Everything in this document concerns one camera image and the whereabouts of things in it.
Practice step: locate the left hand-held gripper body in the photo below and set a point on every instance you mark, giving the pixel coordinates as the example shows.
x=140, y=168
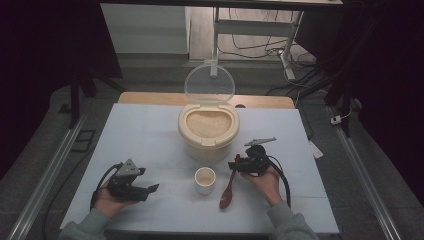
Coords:
x=125, y=190

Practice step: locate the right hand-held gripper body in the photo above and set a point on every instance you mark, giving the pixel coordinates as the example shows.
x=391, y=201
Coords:
x=255, y=160

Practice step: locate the brown wooden spoon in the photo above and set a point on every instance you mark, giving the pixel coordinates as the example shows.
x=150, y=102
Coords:
x=228, y=195

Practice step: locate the beige rice container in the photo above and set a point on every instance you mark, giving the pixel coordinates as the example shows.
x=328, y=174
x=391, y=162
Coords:
x=208, y=146

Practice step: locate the white cup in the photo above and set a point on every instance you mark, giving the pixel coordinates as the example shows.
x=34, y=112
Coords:
x=205, y=188

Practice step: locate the rice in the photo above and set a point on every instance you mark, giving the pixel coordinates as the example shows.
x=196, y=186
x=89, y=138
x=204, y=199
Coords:
x=208, y=124

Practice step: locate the person's left hand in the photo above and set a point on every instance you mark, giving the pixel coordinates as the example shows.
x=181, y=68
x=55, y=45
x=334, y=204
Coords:
x=110, y=203

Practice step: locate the person's right hand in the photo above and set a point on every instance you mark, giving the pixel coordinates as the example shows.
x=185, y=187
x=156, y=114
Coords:
x=265, y=186

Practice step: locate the white table mat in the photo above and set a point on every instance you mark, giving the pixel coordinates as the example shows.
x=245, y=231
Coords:
x=150, y=140

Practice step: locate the black table grommet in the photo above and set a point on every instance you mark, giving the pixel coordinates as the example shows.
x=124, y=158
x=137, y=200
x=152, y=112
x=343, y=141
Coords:
x=240, y=106

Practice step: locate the white paper tag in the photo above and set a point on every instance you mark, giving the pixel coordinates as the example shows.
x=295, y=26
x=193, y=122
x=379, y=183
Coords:
x=315, y=150

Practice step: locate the wooden table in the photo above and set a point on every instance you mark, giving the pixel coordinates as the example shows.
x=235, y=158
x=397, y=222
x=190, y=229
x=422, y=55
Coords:
x=150, y=98

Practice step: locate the clear round container lid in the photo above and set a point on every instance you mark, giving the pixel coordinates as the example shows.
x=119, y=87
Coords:
x=209, y=83

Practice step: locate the small white box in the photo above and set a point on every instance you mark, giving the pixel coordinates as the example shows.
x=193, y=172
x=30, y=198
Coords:
x=336, y=120

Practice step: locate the black stand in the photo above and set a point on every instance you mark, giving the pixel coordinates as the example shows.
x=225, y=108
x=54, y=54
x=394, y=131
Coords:
x=75, y=100
x=343, y=100

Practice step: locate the black curtain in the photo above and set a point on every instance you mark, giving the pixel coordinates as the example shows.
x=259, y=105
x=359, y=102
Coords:
x=383, y=66
x=40, y=66

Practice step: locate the black floor frame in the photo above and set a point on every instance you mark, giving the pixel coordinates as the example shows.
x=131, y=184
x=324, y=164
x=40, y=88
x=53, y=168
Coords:
x=83, y=141

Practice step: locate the aluminium rail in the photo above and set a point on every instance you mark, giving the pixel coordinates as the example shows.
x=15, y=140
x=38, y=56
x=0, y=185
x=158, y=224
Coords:
x=46, y=180
x=366, y=180

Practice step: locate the white desk frame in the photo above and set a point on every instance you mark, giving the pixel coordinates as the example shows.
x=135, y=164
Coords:
x=253, y=27

